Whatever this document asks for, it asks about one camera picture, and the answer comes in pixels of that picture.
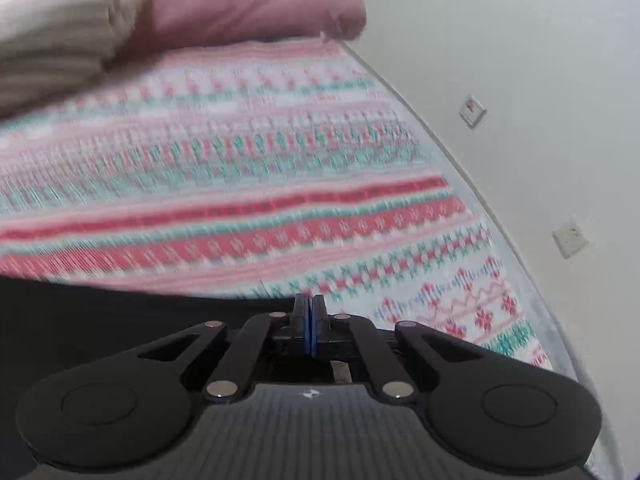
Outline mauve velvet quilt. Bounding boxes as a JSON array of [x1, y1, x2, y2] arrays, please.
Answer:
[[116, 0, 367, 61]]

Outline white wall socket near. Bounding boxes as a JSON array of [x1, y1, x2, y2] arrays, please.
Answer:
[[552, 220, 589, 259]]

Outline black pants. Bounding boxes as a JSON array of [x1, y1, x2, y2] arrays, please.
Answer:
[[1, 276, 294, 479]]

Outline white wall switch far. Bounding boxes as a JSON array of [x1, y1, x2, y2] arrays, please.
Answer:
[[459, 96, 487, 129]]

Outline patterned bed sheet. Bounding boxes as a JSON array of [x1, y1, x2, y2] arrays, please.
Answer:
[[1, 40, 550, 368]]

